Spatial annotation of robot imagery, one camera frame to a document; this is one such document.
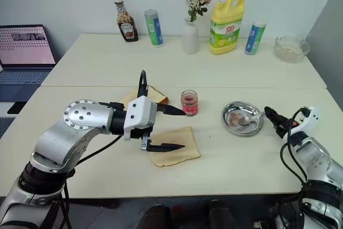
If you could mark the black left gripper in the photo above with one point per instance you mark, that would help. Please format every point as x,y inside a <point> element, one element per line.
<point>139,133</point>

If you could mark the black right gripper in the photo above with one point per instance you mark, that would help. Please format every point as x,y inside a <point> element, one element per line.
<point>286,128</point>

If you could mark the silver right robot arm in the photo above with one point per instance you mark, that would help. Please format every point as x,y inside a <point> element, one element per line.
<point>319,159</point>

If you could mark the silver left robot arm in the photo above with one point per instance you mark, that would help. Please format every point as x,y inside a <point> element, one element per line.
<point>80,137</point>

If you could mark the toasted bread slice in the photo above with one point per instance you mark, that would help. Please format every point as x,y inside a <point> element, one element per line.
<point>175,147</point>
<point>155,95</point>

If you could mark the small spoon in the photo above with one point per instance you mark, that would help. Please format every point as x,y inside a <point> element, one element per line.
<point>244,121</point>

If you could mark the glass jar of red jam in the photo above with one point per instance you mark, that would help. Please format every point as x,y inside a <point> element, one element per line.
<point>189,104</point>

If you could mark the round silver metal plate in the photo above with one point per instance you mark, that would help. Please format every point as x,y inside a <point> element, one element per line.
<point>235,129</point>

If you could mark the clear glass bowl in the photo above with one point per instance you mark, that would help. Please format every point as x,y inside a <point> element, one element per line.
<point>292,50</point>

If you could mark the blue green labelled canister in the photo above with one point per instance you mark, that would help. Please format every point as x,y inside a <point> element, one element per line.
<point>154,29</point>
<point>254,38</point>

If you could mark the grey partition panel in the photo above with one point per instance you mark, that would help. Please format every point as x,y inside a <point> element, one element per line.
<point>327,52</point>

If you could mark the dark rounded shape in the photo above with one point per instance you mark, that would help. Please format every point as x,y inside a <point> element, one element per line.
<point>155,218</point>
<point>284,218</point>

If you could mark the white ceramic vase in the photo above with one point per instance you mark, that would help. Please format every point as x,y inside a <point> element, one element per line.
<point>190,37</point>

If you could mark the yellow detergent pump bottle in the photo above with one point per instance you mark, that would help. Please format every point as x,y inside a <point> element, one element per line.
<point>226,30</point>

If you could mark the brown ketchup bottle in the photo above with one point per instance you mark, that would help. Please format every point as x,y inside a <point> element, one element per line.
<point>127,25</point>

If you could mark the flat black device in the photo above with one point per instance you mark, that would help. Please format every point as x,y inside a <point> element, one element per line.
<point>16,107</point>

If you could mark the open laptop computer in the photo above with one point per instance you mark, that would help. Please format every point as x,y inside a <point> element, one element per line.
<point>24,46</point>

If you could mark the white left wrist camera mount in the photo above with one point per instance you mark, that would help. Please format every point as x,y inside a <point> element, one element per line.
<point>139,113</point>

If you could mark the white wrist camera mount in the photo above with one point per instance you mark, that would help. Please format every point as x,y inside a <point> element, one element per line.
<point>313,115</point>
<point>139,113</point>

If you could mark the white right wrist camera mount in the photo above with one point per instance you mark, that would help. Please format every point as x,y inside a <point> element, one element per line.
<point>313,115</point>

